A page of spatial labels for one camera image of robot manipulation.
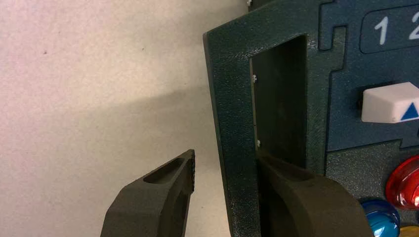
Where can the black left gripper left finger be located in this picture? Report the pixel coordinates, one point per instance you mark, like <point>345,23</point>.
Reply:
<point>147,206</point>

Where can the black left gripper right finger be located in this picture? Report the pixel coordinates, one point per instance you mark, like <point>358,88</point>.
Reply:
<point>314,209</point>

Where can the dark teal task board box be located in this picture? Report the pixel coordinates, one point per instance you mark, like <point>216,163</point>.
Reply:
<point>235,98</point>

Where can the blue round push button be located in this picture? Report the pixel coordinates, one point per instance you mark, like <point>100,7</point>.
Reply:
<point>381,219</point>

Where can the red round push button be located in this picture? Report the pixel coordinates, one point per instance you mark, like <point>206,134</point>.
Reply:
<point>406,183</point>

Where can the yellow round push button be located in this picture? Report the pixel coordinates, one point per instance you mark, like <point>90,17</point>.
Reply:
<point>410,233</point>

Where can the white slider knob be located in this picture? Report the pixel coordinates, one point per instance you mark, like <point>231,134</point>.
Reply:
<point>386,103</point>

